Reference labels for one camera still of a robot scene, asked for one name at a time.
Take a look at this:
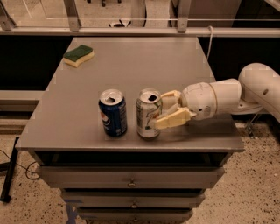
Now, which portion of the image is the blue pepsi can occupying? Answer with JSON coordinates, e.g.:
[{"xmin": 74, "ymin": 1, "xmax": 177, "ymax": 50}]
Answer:
[{"xmin": 99, "ymin": 89, "xmax": 127, "ymax": 137}]

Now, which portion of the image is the white green 7up can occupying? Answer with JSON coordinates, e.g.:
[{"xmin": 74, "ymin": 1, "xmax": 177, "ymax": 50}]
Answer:
[{"xmin": 136, "ymin": 88, "xmax": 162, "ymax": 139}]

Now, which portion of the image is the grey drawer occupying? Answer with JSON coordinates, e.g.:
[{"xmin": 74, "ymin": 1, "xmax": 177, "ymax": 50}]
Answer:
[
  {"xmin": 77, "ymin": 207, "xmax": 193, "ymax": 221},
  {"xmin": 37, "ymin": 166, "xmax": 224, "ymax": 189},
  {"xmin": 62, "ymin": 192, "xmax": 205, "ymax": 208}
]

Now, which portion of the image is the middle grey drawer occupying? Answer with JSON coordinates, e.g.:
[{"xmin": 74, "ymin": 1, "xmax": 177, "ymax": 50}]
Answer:
[{"xmin": 62, "ymin": 192, "xmax": 205, "ymax": 208}]

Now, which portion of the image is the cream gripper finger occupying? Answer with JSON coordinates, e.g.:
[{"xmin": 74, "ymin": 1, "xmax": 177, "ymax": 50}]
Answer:
[
  {"xmin": 161, "ymin": 90, "xmax": 181, "ymax": 113},
  {"xmin": 154, "ymin": 108, "xmax": 196, "ymax": 130}
]

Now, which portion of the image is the grey drawer cabinet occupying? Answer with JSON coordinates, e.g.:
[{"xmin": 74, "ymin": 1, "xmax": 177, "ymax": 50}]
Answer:
[{"xmin": 16, "ymin": 36, "xmax": 245, "ymax": 224}]

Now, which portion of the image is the green yellow sponge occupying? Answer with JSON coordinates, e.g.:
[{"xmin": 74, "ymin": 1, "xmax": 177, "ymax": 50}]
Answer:
[{"xmin": 63, "ymin": 45, "xmax": 95, "ymax": 67}]

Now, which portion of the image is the top grey drawer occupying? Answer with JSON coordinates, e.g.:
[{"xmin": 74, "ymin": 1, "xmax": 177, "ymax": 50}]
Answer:
[{"xmin": 37, "ymin": 166, "xmax": 224, "ymax": 189}]

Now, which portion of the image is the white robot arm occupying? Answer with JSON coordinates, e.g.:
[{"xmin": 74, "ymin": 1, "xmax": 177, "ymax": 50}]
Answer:
[{"xmin": 153, "ymin": 63, "xmax": 280, "ymax": 130}]

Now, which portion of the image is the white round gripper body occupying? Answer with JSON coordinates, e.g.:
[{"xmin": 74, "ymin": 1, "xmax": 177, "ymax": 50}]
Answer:
[{"xmin": 182, "ymin": 82, "xmax": 217, "ymax": 120}]

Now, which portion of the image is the black cable on floor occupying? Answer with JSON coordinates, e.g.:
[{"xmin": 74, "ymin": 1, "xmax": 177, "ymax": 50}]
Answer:
[{"xmin": 0, "ymin": 149, "xmax": 41, "ymax": 180}]

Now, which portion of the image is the white hanging cable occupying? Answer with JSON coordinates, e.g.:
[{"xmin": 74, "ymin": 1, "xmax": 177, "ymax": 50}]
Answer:
[{"xmin": 206, "ymin": 25, "xmax": 214, "ymax": 60}]

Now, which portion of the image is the bottom grey drawer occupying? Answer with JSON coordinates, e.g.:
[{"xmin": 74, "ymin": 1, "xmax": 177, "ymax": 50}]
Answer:
[{"xmin": 77, "ymin": 207, "xmax": 193, "ymax": 221}]

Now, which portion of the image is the black bar on floor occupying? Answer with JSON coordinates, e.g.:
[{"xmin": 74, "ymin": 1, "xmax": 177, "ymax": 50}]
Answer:
[{"xmin": 0, "ymin": 136, "xmax": 19, "ymax": 203}]

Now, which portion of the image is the metal railing frame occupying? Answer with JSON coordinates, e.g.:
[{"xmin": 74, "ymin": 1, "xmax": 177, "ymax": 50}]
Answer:
[{"xmin": 0, "ymin": 0, "xmax": 280, "ymax": 38}]

